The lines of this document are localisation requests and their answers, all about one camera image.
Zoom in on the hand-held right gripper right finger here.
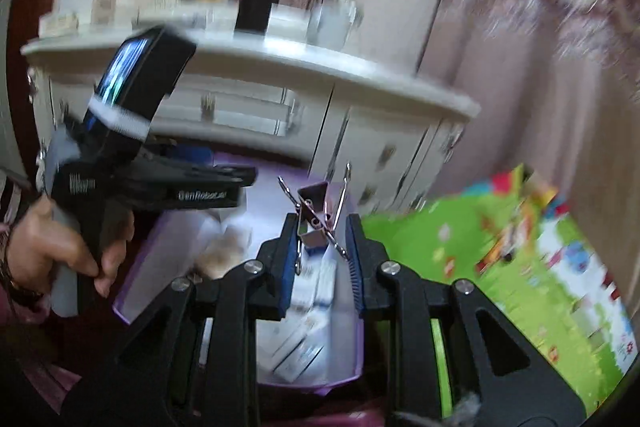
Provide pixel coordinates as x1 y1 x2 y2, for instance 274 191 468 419
347 213 584 427

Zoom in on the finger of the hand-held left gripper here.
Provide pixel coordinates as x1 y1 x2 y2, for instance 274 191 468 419
150 146 217 165
150 162 258 190

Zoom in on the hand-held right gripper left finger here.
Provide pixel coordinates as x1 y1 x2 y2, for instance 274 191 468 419
65 213 300 427

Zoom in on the white barcode medicine box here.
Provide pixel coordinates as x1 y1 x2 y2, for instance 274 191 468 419
271 309 332 384

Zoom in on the black binder clip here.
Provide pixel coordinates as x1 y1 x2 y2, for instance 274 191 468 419
277 163 352 264

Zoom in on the purple plastic bin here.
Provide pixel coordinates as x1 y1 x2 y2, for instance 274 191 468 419
112 151 366 400

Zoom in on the person's left forearm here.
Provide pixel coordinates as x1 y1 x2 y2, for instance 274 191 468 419
0 167 87 413

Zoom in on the person's left hand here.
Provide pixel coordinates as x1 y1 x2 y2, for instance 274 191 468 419
10 196 136 299

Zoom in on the small tan box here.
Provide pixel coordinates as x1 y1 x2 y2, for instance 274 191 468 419
92 0 126 26

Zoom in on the flat white carton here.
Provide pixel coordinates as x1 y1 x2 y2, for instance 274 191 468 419
39 11 81 36

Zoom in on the white cabinet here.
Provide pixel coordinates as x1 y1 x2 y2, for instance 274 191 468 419
22 27 482 220

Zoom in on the green cartoon printed blanket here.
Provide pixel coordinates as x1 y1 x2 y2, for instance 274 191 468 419
360 163 632 415

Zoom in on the clear glass jar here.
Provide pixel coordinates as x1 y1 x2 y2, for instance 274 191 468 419
307 2 358 51

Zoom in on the pink floral curtain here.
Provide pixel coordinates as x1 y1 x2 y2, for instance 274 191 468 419
415 0 640 228

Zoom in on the brown wooden frame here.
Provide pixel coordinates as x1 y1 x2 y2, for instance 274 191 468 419
7 0 86 188

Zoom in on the dark bead bracelet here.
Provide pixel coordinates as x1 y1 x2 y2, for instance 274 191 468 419
0 227 45 304

